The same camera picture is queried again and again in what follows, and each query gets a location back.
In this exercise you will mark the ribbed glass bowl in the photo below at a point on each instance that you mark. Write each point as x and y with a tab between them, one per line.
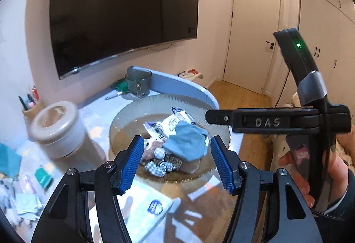
130	126

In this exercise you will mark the blue cloth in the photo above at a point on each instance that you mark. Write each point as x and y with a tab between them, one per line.
185	143

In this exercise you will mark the white door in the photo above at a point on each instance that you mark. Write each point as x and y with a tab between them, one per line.
249	37

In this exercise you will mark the small white shelf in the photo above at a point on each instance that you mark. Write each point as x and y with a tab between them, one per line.
191	75

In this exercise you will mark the white packet with blue logo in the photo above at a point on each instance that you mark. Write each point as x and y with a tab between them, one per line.
149	204

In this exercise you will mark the white and blue tissue packet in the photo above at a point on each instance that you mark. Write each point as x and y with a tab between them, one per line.
169	123

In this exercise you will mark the light blue face mask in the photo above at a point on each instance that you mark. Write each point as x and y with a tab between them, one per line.
26	202

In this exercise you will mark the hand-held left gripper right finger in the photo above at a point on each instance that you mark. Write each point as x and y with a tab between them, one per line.
223	165

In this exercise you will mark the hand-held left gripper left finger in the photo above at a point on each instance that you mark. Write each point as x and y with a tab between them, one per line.
133	165

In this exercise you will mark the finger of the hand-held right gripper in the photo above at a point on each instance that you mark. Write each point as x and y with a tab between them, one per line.
219	116

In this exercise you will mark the small green box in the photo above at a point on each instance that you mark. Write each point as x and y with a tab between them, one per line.
43	177

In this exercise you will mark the beige thermos bottle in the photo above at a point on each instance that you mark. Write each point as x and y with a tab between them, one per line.
63	132

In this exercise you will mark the black wall television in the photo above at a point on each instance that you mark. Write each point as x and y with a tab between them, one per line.
119	10

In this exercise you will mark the white wardrobe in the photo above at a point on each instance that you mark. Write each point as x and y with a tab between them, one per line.
332	37

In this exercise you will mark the person's right forearm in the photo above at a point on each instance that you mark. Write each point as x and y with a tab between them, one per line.
341	218

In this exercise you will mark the checkered fabric toy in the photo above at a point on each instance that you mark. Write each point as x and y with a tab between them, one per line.
159	166

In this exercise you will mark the bunch of pens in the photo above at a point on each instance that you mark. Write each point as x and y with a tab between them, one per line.
27	98

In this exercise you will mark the green patterned item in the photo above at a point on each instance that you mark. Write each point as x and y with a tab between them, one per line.
119	84

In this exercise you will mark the brown plush toy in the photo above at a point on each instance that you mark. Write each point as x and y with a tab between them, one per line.
154	147

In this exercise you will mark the pale purple packet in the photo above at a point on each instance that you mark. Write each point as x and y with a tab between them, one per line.
27	183

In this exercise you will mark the grey glass mug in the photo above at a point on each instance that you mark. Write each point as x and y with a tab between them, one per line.
138	85

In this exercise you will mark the beige pen holder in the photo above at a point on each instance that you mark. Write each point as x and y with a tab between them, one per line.
33	114

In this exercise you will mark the scallop patterned table mat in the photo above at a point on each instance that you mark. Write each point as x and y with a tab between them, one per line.
30	152

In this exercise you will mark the person's right hand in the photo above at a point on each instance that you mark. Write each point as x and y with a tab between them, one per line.
289	162

